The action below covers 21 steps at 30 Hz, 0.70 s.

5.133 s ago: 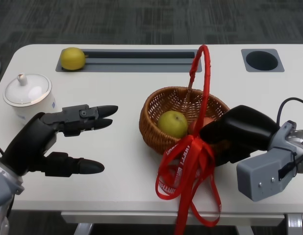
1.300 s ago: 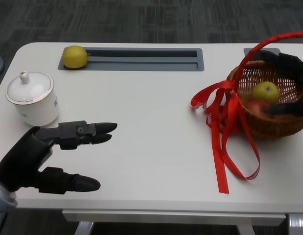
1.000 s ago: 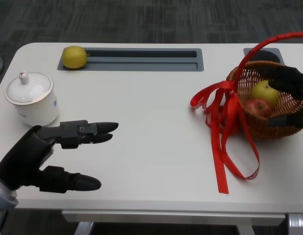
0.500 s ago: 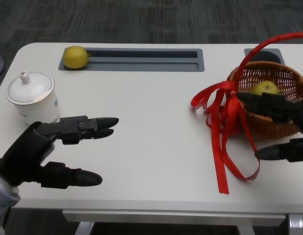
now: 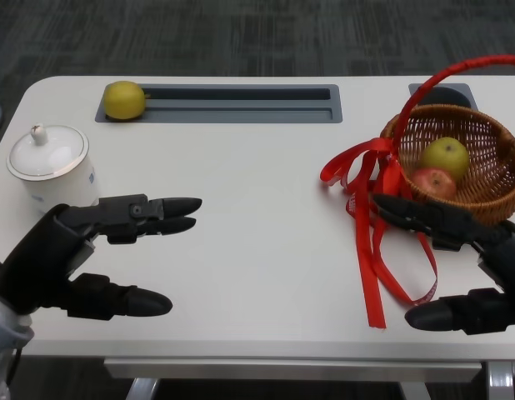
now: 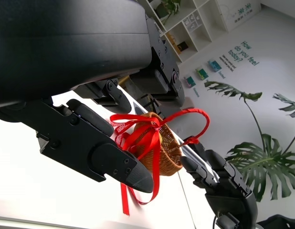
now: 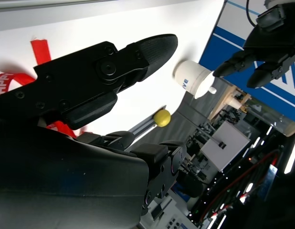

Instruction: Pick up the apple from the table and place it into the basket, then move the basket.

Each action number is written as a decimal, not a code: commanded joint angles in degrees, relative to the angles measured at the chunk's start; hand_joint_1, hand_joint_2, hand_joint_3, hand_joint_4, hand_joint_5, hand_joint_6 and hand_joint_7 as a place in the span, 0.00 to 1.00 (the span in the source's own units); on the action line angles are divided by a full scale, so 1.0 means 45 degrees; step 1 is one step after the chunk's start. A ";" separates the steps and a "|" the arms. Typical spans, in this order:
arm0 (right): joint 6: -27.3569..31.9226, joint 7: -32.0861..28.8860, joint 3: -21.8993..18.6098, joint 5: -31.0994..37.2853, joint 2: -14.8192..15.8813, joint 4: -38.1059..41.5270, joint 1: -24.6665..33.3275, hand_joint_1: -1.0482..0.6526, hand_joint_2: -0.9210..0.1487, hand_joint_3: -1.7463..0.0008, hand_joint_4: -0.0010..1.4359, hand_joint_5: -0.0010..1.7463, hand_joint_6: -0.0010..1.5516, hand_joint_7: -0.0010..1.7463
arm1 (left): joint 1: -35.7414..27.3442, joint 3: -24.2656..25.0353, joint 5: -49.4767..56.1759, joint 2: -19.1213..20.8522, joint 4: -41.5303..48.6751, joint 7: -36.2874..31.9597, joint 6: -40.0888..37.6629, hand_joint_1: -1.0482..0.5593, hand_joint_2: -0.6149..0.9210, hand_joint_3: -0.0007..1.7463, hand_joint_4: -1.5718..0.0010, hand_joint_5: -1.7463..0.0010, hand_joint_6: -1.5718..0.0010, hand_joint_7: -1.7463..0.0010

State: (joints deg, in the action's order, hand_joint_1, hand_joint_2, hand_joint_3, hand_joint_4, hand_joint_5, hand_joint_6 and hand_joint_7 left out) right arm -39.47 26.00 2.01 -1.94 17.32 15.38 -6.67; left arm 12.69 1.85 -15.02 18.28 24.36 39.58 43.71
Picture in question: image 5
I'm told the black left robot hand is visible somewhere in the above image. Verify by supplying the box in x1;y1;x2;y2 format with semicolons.
0;193;203;322

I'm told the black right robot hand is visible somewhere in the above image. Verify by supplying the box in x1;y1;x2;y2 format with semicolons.
372;193;515;337

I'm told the wicker basket with red handle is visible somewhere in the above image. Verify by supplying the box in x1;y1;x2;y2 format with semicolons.
380;54;515;228

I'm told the red apple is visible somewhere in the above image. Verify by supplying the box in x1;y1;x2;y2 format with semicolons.
410;167;458;201

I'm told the white ceramic cup lid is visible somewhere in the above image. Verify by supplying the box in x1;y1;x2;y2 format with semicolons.
6;123;90;183

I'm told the green pear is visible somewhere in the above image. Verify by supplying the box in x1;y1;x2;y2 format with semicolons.
419;137;470;183

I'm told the red printed ribbon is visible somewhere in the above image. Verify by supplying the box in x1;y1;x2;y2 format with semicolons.
319;138;440;330

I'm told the grey table leg strut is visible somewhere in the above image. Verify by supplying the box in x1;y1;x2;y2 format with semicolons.
397;377;428;400
126;377;161;400

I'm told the grey table cup holder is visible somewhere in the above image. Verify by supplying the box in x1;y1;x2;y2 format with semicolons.
407;82;479;112

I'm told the yellow round fruit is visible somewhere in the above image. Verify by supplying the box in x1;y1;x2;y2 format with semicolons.
102;80;153;120

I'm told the grey slotted table inlay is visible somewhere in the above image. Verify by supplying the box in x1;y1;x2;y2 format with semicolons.
93;83;344;125

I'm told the grey table leg frame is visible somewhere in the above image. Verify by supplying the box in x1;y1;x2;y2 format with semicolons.
482;361;515;400

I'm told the grey table front rail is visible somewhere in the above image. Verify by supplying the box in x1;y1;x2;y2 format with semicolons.
103;358;483;381

